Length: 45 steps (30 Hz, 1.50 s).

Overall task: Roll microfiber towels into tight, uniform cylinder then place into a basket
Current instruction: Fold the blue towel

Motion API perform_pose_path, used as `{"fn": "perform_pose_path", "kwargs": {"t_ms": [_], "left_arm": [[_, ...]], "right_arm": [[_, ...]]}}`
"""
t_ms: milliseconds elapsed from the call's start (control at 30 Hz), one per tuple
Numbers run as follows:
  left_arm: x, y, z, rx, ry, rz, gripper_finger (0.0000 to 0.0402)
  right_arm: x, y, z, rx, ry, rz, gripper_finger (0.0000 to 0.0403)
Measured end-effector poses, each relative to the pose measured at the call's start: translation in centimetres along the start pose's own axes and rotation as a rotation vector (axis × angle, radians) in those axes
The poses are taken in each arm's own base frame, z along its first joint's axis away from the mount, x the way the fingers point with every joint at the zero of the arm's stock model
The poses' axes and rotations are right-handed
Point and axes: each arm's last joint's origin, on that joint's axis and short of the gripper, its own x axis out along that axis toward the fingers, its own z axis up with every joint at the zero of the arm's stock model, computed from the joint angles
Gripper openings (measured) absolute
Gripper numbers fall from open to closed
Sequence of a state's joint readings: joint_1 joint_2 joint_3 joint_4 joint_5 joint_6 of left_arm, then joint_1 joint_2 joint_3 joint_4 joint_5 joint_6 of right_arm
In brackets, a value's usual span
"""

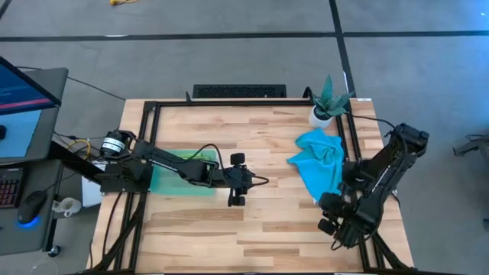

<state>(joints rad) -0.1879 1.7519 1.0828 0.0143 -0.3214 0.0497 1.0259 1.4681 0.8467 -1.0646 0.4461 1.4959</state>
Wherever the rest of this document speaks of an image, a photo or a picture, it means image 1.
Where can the teal translucent plastic basket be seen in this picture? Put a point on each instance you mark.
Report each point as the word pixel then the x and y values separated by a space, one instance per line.
pixel 168 187

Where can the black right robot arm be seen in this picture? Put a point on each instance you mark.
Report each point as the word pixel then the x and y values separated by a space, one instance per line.
pixel 382 175

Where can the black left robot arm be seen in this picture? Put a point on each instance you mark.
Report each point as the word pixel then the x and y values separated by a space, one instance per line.
pixel 172 164

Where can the blue microfiber towel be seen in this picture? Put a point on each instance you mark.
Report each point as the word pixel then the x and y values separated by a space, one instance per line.
pixel 317 160

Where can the black desk caster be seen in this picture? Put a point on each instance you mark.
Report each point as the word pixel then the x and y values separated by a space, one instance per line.
pixel 54 251

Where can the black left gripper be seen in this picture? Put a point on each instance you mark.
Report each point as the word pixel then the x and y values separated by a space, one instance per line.
pixel 238 178

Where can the white paper sheet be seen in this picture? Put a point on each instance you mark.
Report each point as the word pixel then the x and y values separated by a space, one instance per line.
pixel 89 195

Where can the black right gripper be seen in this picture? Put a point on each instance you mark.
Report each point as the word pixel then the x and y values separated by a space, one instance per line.
pixel 355 223

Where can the grey desk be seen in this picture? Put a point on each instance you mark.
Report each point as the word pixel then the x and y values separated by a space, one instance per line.
pixel 23 240

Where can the black keyboard at table edge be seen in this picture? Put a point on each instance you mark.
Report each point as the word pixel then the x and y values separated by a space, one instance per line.
pixel 238 91

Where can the grey stand leg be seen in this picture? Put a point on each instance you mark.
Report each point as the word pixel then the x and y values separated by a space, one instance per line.
pixel 471 145

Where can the black computer mouse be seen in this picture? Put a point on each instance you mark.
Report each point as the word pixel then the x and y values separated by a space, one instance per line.
pixel 31 206

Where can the potted plant white pot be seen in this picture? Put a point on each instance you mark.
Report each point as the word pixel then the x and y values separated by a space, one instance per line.
pixel 320 118

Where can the computer monitor blue screen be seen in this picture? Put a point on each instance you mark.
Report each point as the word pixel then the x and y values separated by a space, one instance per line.
pixel 23 91

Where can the white mug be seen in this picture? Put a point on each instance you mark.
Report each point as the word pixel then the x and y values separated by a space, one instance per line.
pixel 70 206

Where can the green microfiber towel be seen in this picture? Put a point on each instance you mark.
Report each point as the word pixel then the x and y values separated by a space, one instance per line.
pixel 202 154

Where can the black aluminium table frame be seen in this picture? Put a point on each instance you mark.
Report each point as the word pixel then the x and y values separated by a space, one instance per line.
pixel 229 103

